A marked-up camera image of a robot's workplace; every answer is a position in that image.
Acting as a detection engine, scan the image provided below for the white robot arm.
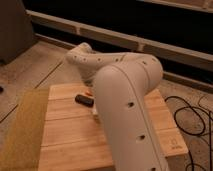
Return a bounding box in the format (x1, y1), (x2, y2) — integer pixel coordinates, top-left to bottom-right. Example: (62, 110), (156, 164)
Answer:
(66, 43), (170, 171)

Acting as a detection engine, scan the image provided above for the white metal rail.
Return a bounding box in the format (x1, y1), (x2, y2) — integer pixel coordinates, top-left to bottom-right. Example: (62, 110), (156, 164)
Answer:
(27, 10), (213, 72)

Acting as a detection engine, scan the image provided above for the grey cabinet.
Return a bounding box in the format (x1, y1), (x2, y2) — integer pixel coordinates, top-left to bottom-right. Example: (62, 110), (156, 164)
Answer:
(0, 0), (37, 64)

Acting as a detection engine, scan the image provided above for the yellow cloth mat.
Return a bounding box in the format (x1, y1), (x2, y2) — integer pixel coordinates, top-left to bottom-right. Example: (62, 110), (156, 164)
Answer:
(0, 89), (49, 171)

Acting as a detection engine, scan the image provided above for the bamboo cutting board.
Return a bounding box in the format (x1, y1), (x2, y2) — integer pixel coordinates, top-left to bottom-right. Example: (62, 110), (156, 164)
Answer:
(38, 83), (188, 171)

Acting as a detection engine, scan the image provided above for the orange red pepper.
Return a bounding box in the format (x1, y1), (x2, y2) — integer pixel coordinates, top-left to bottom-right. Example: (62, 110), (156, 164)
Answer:
(85, 91), (93, 96)

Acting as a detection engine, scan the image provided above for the black cable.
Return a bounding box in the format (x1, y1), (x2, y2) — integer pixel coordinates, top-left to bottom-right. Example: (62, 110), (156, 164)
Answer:
(164, 94), (213, 171)

